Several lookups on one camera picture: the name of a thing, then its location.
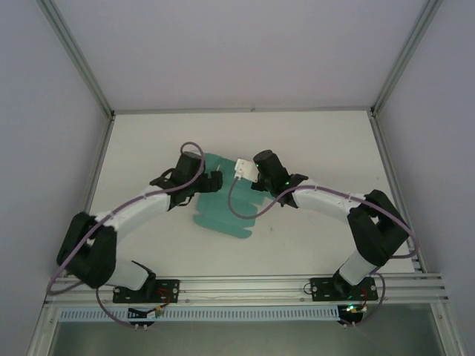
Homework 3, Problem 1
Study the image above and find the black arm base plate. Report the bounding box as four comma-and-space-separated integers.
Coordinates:
112, 277, 182, 304
309, 276, 380, 303

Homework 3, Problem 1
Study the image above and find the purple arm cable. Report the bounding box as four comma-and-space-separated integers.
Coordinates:
49, 142, 207, 296
227, 176, 419, 278

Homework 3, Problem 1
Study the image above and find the aluminium frame post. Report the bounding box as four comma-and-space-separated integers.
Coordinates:
36, 0, 117, 119
370, 0, 445, 119

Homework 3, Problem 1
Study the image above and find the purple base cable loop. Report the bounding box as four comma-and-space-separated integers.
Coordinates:
95, 287, 157, 328
339, 274, 387, 328

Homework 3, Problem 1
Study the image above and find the small connector board with wires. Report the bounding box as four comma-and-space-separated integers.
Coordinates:
128, 303, 174, 320
338, 302, 370, 317

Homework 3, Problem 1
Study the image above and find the aluminium mounting rail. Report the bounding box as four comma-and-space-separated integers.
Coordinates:
44, 272, 452, 307

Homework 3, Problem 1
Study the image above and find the teal cloth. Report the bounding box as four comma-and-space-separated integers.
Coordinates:
192, 151, 271, 241

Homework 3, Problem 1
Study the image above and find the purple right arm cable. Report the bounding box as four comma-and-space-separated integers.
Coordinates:
227, 176, 419, 278

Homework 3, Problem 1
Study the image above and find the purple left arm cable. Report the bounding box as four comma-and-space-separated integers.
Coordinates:
49, 142, 207, 296

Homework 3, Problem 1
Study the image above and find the light blue slotted cable duct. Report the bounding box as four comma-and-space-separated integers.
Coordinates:
59, 306, 341, 323

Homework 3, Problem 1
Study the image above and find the aluminium table edge rail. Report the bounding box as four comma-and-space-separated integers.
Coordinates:
370, 113, 425, 274
65, 113, 117, 279
111, 106, 376, 116

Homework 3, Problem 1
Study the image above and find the grey metal lower panel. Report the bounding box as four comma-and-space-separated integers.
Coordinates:
27, 306, 475, 356

